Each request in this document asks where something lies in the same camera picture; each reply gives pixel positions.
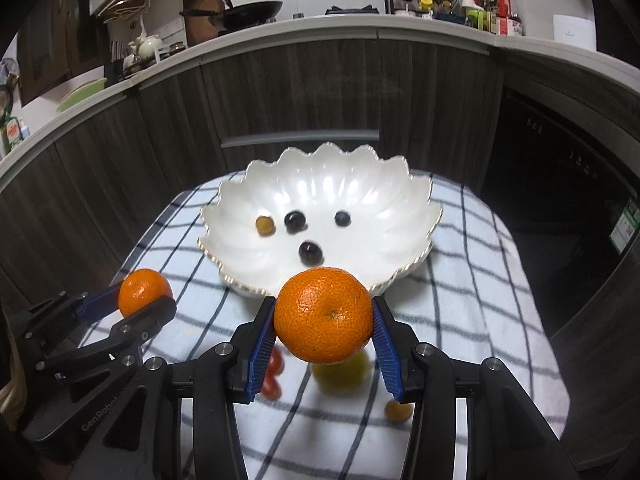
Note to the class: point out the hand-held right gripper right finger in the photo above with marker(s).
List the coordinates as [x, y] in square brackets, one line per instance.
[385, 357]

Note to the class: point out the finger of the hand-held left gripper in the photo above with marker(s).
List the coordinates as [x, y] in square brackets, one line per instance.
[100, 302]
[150, 322]

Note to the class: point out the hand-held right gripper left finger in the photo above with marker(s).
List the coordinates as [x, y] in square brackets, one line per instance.
[262, 357]

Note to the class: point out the orange mandarin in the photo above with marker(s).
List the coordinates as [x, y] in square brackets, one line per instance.
[320, 310]
[142, 290]

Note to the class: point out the dark purple grape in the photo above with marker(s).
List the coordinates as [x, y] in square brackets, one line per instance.
[310, 253]
[295, 221]
[342, 218]

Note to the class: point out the brown longan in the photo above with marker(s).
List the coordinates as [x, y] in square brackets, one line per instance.
[264, 225]
[397, 411]

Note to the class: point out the white scalloped bowl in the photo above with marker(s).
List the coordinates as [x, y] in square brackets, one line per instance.
[375, 195]

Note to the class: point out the yellow green citrus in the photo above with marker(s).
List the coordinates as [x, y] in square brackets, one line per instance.
[342, 379]

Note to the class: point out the blue checked white tablecloth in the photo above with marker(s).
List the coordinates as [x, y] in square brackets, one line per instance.
[475, 285]

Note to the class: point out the kitchen counter with wood cabinets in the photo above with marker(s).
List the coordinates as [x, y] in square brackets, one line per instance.
[150, 135]

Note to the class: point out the green bottle with red label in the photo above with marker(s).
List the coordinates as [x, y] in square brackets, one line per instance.
[12, 135]

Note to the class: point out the green tray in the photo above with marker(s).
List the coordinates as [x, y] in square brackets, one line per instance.
[82, 95]

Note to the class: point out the black built-in dishwasher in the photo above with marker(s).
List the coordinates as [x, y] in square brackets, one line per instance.
[560, 200]

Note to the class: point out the striped utensil holder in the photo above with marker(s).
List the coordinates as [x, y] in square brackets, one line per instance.
[116, 55]

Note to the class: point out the white teapot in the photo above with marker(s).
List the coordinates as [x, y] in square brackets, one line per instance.
[149, 46]

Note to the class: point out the brown lidded jar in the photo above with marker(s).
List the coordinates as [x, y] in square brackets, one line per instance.
[177, 49]

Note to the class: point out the brown wooden cutting board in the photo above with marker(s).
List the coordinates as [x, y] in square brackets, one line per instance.
[197, 25]

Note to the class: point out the black wok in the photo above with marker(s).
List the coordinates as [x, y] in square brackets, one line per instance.
[250, 12]

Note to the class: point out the black stove grate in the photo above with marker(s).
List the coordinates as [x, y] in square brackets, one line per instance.
[352, 10]

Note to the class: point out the group of condiment bottles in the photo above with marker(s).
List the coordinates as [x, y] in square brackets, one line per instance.
[492, 12]

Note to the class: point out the white canister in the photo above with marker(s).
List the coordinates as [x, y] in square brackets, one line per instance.
[575, 32]

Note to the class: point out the black microwave oven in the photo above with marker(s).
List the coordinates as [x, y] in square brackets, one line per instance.
[617, 25]

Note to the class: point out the gold wall rack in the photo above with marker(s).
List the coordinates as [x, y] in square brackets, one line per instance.
[127, 5]

